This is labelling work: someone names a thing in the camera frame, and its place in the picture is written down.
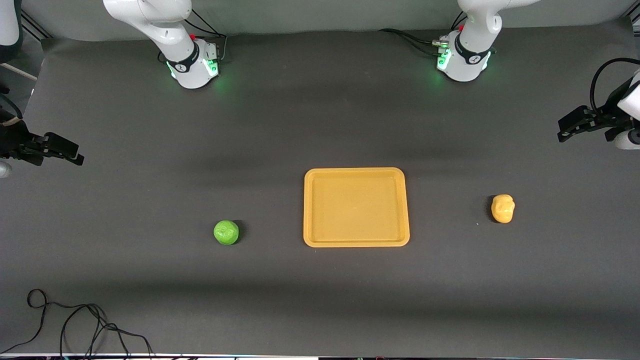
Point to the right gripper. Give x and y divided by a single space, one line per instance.
16 141

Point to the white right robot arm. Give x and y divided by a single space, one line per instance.
165 30

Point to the dark grey table mat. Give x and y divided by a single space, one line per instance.
320 300

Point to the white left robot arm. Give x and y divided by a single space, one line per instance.
472 35

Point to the yellow plastic tray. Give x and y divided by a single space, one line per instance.
350 230

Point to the thin white rod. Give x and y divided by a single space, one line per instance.
20 72

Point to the green apple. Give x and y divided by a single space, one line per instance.
226 233

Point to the yellow potato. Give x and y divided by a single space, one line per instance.
502 209

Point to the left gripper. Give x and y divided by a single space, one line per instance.
604 120

